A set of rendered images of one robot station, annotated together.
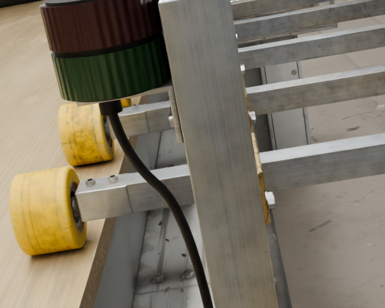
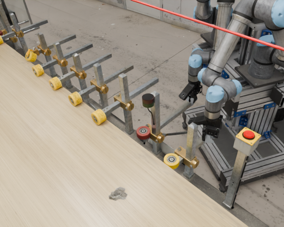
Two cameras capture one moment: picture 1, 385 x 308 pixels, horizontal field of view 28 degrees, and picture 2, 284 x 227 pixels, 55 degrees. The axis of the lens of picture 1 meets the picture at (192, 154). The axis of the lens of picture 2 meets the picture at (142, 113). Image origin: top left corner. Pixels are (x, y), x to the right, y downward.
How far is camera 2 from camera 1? 1.19 m
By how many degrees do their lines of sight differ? 44
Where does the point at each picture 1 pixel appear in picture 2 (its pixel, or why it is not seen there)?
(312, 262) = not seen: hidden behind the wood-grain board
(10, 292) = (103, 130)
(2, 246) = (89, 125)
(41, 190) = (101, 114)
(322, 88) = (112, 77)
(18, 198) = (98, 117)
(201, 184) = (155, 110)
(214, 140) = (157, 106)
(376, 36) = (103, 58)
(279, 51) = (88, 66)
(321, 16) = (80, 50)
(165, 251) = not seen: hidden behind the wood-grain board
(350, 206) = not seen: hidden behind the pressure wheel
